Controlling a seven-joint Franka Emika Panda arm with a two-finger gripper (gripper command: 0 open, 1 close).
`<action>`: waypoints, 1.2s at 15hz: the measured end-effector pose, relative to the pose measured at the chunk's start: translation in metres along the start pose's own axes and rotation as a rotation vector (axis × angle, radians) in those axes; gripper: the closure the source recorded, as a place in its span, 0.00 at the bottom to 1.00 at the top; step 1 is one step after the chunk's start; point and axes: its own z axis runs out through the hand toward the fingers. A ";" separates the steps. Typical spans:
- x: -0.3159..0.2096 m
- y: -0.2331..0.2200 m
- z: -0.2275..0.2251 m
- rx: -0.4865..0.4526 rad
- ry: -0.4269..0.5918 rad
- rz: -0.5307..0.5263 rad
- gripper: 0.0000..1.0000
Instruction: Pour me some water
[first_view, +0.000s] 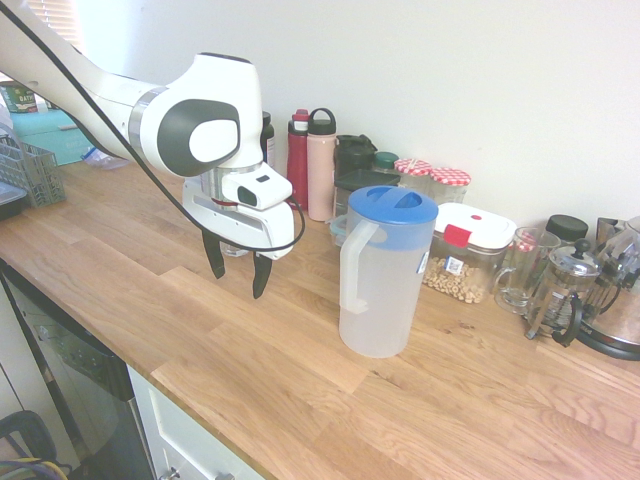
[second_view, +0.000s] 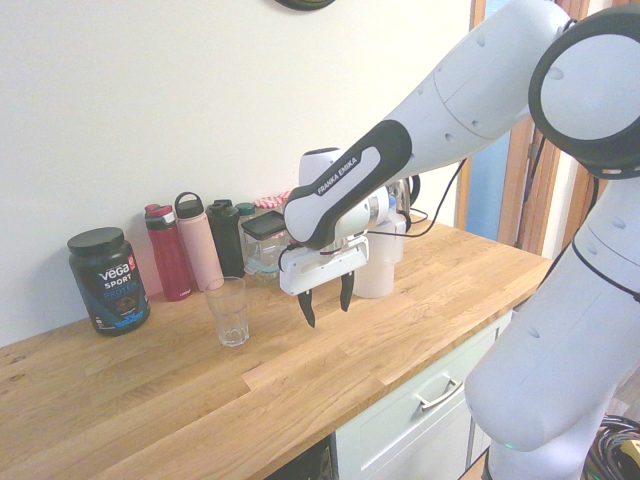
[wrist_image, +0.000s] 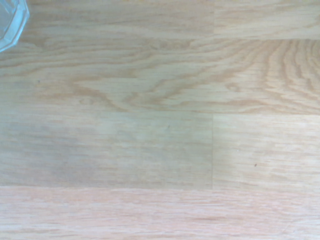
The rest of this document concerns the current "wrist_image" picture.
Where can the clear faceted drinking glass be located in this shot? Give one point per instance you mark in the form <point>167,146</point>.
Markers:
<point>10,22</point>

